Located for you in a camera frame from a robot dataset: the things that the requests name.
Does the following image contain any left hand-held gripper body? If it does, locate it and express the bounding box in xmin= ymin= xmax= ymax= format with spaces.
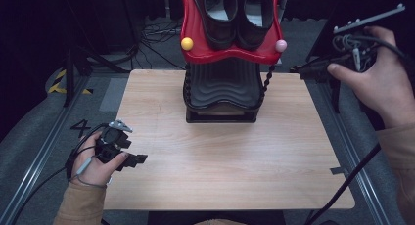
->
xmin=94 ymin=118 xmax=135 ymax=164

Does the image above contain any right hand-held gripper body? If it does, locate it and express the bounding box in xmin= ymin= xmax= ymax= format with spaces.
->
xmin=332 ymin=3 xmax=407 ymax=73

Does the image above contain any red and black shoe rack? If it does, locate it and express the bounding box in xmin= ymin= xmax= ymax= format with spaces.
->
xmin=180 ymin=0 xmax=289 ymax=124

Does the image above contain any person's left hand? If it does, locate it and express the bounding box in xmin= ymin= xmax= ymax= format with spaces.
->
xmin=70 ymin=130 xmax=130 ymax=189

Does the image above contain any person's right hand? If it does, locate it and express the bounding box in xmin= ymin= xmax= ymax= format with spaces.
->
xmin=327 ymin=24 xmax=415 ymax=130

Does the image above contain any black stand leg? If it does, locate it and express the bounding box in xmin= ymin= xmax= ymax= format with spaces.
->
xmin=328 ymin=77 xmax=343 ymax=114

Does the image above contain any yellow and black floor tape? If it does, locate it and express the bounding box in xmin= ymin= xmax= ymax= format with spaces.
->
xmin=47 ymin=68 xmax=95 ymax=96

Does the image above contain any black tripod stand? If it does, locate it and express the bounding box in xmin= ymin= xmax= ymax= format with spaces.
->
xmin=62 ymin=43 xmax=133 ymax=108

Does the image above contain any grey tape strip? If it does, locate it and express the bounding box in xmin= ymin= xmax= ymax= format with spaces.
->
xmin=329 ymin=166 xmax=350 ymax=177

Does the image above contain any grey cable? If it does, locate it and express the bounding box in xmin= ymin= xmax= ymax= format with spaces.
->
xmin=333 ymin=32 xmax=409 ymax=62
xmin=71 ymin=155 xmax=110 ymax=190

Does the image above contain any metal floor rail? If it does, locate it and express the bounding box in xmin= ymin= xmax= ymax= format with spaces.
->
xmin=316 ymin=81 xmax=391 ymax=225
xmin=0 ymin=73 xmax=94 ymax=225

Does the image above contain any bundle of floor cables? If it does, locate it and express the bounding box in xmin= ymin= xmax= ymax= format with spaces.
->
xmin=138 ymin=18 xmax=185 ymax=71

